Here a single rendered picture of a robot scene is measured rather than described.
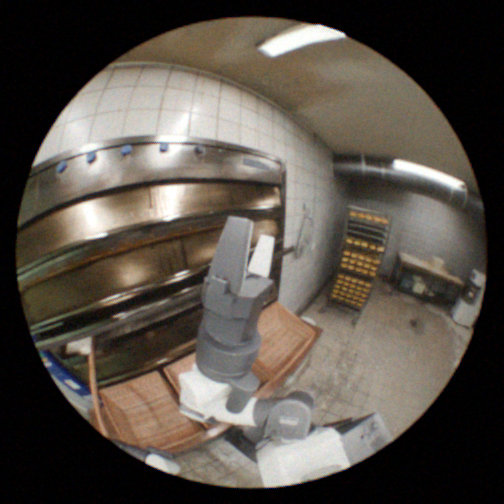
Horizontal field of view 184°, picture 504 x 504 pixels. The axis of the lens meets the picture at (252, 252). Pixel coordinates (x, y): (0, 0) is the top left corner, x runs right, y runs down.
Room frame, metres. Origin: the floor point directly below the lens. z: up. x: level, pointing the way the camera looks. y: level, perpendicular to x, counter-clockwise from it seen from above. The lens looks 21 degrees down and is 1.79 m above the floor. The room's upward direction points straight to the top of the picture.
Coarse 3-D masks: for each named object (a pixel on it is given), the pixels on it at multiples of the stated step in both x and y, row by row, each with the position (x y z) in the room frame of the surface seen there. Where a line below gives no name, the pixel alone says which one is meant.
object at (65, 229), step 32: (128, 192) 0.46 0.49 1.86; (160, 192) 0.56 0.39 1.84; (192, 192) 0.66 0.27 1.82; (224, 192) 0.78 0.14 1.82; (256, 192) 0.95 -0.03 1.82; (32, 224) 0.09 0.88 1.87; (64, 224) 0.23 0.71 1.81; (96, 224) 0.33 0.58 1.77; (128, 224) 0.42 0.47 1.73; (160, 224) 0.52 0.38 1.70; (32, 256) 0.05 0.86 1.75
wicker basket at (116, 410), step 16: (128, 384) 0.07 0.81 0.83; (144, 384) 0.14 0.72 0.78; (160, 384) 0.20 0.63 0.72; (112, 400) -0.13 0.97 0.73; (144, 400) 0.02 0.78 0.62; (160, 400) 0.08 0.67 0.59; (176, 400) 0.11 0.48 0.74; (112, 416) -0.25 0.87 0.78; (128, 416) -0.20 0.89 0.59; (144, 416) -0.12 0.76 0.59; (160, 416) -0.06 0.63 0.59; (176, 416) -0.01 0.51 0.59; (128, 432) -0.32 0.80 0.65; (144, 432) -0.26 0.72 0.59; (160, 432) -0.19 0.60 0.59; (192, 432) -0.10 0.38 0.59; (144, 448) -0.40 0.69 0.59; (160, 448) -0.32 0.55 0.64
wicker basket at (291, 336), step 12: (264, 312) 0.95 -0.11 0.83; (276, 312) 1.04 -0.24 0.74; (288, 312) 0.97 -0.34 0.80; (276, 324) 1.00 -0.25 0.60; (288, 324) 0.95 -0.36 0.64; (300, 324) 0.86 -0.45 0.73; (264, 336) 0.86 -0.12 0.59; (276, 336) 0.85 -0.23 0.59; (288, 336) 0.84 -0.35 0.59; (300, 336) 0.82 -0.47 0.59; (312, 336) 0.73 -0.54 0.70; (264, 348) 0.72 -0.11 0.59; (276, 348) 0.71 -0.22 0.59; (288, 348) 0.70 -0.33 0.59; (300, 348) 0.68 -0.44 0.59; (264, 360) 0.59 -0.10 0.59; (276, 360) 0.58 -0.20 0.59; (288, 360) 0.57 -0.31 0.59; (276, 372) 0.46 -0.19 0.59
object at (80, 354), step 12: (180, 312) 0.57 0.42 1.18; (192, 312) 0.58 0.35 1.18; (156, 324) 0.44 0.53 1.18; (168, 324) 0.46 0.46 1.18; (120, 336) 0.27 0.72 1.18; (132, 336) 0.31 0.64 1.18; (144, 336) 0.34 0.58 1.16; (84, 348) 0.06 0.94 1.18; (96, 348) 0.12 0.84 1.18; (108, 348) 0.17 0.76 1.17; (72, 360) -0.07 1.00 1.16
